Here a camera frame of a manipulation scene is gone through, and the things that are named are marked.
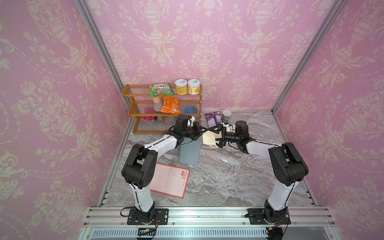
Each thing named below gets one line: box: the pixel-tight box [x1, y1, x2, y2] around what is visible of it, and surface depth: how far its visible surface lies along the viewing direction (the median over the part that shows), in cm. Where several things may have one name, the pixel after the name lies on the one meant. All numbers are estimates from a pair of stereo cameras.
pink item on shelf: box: [141, 107, 157, 121], surface depth 107 cm
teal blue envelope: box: [179, 135, 203, 165], surface depth 97 cm
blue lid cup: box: [184, 106, 198, 114], surface depth 108 cm
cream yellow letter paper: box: [202, 130, 222, 146], surface depth 85 cm
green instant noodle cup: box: [221, 109, 232, 123], surface depth 115 cm
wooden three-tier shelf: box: [122, 84, 203, 134], surface depth 102 cm
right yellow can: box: [187, 79, 201, 95], surface depth 91 cm
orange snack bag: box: [160, 96, 181, 114], surface depth 101 cm
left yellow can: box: [175, 79, 188, 95], surface depth 91 cm
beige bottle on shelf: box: [152, 96, 163, 112], surface depth 98 cm
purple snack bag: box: [204, 111, 222, 128], surface depth 115 cm
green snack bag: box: [148, 83, 175, 98], surface depth 91 cm
